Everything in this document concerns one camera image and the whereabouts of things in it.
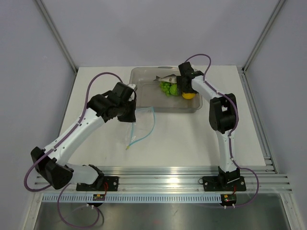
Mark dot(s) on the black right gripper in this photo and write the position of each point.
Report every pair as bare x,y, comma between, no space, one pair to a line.
179,87

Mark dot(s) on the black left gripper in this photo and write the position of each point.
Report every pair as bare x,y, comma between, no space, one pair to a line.
131,118

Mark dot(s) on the grey toy fish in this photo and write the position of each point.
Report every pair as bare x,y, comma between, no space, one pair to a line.
170,79

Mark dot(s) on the yellow toy lemon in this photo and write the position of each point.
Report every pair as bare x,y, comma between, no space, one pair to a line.
188,96

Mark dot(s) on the clear zip top bag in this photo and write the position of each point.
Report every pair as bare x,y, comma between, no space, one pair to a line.
142,127

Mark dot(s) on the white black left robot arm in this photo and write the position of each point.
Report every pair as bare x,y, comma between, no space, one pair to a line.
51,162

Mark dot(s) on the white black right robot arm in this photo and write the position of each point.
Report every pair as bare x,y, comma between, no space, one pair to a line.
223,119

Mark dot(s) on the green toy grapes bunch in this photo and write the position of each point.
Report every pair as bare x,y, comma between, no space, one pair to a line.
165,87

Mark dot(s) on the clear grey plastic tray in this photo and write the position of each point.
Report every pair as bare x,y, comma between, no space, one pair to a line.
149,93

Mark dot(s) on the left small circuit board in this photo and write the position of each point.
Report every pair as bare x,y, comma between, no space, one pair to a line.
99,197

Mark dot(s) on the small circuit board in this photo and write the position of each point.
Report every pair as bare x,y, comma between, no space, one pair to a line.
231,198
99,197

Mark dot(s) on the right small circuit board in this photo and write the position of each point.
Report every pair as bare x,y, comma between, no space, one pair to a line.
231,198

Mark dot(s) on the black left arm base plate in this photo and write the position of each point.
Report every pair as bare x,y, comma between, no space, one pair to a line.
107,183

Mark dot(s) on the white slotted cable duct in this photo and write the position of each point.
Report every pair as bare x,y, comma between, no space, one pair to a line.
135,198

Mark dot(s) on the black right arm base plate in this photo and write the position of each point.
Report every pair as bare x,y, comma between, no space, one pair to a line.
211,184

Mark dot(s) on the aluminium mounting rail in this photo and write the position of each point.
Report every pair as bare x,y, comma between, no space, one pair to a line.
186,179

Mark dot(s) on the right aluminium frame post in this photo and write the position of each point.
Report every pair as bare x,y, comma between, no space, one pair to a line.
265,31

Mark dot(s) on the aluminium frame post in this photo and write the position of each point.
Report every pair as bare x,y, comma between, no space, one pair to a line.
52,27
265,31

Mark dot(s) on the left aluminium frame post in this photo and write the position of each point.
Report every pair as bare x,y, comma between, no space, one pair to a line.
52,27

